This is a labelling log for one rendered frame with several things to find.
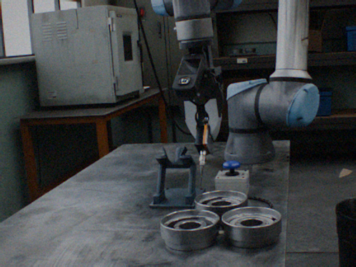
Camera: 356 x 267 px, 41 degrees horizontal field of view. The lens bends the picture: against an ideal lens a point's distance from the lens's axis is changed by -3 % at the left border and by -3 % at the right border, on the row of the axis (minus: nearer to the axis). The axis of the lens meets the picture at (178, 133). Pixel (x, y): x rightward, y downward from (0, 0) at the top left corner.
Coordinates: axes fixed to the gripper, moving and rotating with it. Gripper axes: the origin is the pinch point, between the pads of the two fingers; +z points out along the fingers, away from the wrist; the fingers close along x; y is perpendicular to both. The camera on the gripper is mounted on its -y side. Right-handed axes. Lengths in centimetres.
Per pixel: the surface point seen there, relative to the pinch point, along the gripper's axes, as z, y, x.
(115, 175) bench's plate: 14.3, 20.0, 32.8
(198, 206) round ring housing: 11.2, -12.4, -0.5
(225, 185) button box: 12.4, 3.6, -2.4
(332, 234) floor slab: 103, 175, -20
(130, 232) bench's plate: 13.7, -19.1, 11.5
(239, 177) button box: 11.0, 4.7, -5.6
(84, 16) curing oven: -41, 183, 122
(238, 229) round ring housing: 11.1, -23.6, -10.7
